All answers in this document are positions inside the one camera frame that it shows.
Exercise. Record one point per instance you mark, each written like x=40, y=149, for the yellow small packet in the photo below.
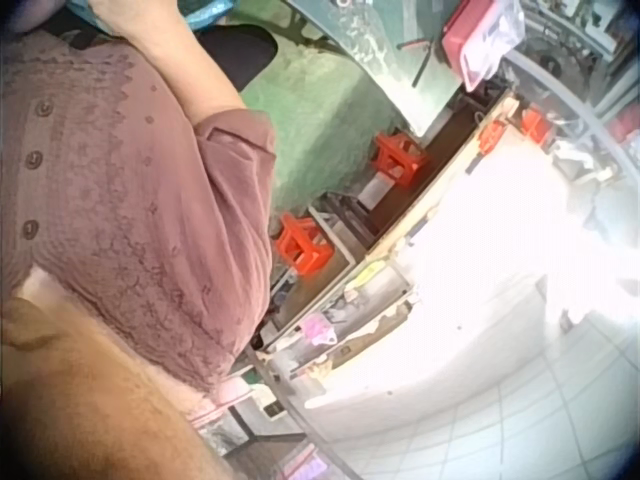
x=367, y=275

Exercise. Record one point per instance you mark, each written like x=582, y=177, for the green textured mat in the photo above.
x=320, y=115

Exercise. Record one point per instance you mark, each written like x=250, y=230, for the person's right hand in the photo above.
x=112, y=12

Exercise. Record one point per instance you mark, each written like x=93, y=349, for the white cabinet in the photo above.
x=450, y=310

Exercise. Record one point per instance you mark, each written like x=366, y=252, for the pink crumpled packet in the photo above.
x=320, y=332

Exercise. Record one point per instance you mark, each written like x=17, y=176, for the red plastic box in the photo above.
x=467, y=37

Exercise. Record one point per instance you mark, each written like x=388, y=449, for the glass table top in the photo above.
x=380, y=55

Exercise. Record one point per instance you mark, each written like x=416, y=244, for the grey curved tube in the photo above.
x=582, y=111

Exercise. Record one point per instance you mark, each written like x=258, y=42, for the clear plastic bag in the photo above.
x=505, y=30

